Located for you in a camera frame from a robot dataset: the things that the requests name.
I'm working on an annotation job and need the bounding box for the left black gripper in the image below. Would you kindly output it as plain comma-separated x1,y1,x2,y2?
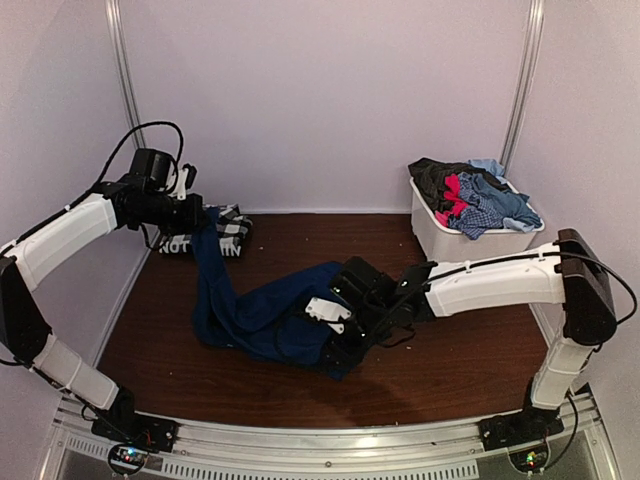
135,192,210,236

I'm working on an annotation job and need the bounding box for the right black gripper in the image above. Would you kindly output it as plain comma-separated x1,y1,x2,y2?
319,300,392,371

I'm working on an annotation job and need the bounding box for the black white plaid shirt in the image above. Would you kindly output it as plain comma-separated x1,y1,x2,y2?
159,204,253,258

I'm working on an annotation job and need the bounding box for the navy blue garment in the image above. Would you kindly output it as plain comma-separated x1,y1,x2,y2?
191,212,350,380

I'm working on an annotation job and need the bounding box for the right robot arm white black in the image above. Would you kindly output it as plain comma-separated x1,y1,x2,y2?
303,229,623,451

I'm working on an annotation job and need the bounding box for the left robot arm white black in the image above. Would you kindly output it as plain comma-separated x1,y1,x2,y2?
1,149,207,444

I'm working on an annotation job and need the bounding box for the white plastic laundry bin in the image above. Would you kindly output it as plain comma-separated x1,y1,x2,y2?
409,174,546,262

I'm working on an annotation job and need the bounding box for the blue patterned garment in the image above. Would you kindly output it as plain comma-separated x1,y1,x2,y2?
448,172,503,240

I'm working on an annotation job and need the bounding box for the red pink garment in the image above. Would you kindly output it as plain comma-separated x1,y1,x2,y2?
435,174,469,227

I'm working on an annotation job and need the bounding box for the dark grey garment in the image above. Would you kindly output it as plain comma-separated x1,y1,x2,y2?
408,158,468,212

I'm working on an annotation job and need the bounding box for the light blue garment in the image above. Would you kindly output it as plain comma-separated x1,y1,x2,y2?
467,159,543,232

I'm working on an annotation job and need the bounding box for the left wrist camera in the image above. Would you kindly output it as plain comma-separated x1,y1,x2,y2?
172,164,197,200

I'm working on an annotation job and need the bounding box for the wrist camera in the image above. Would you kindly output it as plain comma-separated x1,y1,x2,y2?
304,297,352,334
172,164,197,200

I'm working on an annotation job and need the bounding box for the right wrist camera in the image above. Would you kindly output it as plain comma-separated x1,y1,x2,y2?
304,297,352,334

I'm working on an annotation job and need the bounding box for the right black cable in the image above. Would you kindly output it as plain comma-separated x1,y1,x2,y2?
272,309,311,361

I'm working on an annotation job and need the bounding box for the black cable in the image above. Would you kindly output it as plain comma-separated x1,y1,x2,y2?
87,120,185,196
272,309,311,361

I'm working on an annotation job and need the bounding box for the left black cable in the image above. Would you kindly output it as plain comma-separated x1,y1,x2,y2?
87,120,185,196

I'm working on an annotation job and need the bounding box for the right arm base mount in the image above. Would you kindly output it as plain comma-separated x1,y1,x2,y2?
477,395,564,475

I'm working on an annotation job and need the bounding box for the left aluminium corner post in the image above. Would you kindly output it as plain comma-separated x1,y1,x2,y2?
104,0,141,129

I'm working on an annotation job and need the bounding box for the aluminium corner post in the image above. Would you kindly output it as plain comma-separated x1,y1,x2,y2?
104,0,141,129
500,0,545,172

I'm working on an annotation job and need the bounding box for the aluminium front rail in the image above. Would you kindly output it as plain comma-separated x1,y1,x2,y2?
35,393,621,479

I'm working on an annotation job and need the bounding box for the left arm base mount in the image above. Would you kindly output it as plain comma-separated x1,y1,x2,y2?
85,387,179,479

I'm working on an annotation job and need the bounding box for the right aluminium corner post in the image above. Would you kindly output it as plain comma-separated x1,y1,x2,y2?
500,0,545,172

